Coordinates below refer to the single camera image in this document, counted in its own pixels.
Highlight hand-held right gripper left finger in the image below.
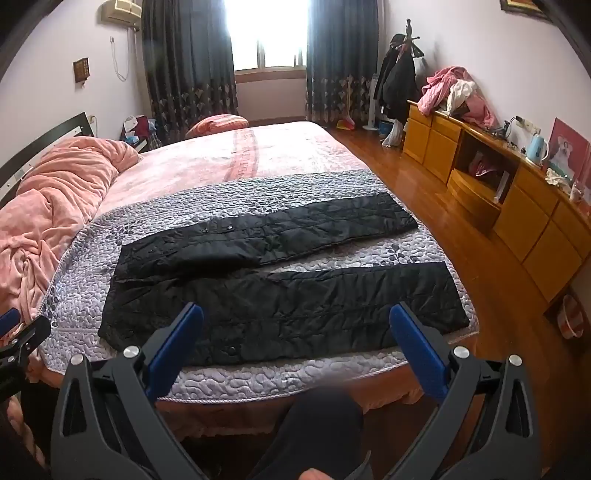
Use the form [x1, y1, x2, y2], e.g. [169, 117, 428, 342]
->
[50, 302, 218, 480]

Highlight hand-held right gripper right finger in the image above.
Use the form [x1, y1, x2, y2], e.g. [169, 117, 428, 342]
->
[389, 302, 541, 480]

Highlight black quilted pants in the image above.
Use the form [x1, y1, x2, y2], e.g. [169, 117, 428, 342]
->
[98, 191, 471, 367]

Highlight pink fleece blanket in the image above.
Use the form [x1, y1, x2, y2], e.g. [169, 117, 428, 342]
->
[0, 136, 144, 333]

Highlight grey quilted bedspread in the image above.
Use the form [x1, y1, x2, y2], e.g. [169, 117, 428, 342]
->
[37, 170, 478, 402]

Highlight person's leg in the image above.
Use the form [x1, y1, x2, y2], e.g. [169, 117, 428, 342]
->
[247, 388, 373, 480]

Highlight round wooden stool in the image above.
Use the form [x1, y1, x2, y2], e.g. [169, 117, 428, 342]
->
[447, 168, 502, 223]

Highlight dark wooden headboard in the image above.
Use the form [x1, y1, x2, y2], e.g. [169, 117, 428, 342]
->
[0, 112, 89, 197]

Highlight yellow wooden dresser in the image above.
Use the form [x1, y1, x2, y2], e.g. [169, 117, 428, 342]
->
[402, 99, 591, 304]

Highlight pink bag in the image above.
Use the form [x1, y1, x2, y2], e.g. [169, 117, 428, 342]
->
[468, 152, 498, 179]

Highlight white plastic bag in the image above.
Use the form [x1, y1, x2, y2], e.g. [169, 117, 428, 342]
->
[381, 120, 406, 149]

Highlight cluttered nightstand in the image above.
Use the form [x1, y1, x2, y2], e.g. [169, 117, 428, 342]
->
[120, 114, 158, 154]

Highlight pink bed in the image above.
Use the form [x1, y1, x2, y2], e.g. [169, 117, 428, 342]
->
[0, 121, 478, 444]

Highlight pink striped pillow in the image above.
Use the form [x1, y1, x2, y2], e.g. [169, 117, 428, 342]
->
[186, 114, 250, 138]

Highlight light blue kettle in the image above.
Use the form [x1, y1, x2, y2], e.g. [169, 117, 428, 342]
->
[526, 133, 551, 165]

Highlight white tower fan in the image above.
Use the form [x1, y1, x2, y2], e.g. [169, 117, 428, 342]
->
[362, 74, 384, 133]

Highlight white crumpled cloth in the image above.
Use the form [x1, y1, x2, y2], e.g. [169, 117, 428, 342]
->
[445, 80, 479, 114]

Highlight pile of pink clothes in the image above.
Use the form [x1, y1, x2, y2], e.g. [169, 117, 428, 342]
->
[418, 66, 498, 130]

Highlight dark hanging coats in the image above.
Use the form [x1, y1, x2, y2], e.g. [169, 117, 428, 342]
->
[374, 45, 422, 123]

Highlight dark patterned curtain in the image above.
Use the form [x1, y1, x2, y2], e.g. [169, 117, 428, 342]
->
[141, 0, 239, 144]
[305, 0, 407, 125]

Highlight wooden coat rack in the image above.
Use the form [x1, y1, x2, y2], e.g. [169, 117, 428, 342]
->
[390, 18, 424, 60]

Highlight bright window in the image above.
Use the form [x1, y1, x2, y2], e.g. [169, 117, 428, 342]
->
[222, 0, 311, 73]

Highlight pink photo frame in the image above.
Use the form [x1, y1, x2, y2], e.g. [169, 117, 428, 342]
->
[547, 117, 591, 182]

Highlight white wall cable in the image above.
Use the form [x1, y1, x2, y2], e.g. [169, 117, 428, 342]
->
[111, 36, 136, 82]

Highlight wall air conditioner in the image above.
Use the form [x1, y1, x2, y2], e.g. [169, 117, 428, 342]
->
[100, 0, 143, 29]

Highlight framed wall picture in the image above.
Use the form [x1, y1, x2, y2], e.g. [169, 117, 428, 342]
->
[500, 0, 553, 23]

